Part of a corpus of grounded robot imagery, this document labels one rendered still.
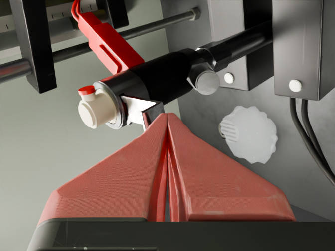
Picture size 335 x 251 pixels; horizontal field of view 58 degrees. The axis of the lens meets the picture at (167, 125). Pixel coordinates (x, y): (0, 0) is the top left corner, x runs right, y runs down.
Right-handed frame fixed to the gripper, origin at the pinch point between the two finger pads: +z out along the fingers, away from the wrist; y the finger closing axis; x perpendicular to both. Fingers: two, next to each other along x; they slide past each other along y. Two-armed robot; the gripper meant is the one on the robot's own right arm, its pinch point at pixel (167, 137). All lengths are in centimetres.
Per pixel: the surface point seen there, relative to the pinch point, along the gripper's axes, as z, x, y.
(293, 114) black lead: 11.4, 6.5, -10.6
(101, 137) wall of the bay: 29.3, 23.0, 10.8
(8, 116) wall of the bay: 22.7, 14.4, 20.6
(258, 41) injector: 12.9, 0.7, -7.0
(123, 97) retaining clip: 3.3, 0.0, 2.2
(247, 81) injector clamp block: 14.8, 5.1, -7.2
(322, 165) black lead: 6.2, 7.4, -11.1
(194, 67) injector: 6.6, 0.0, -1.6
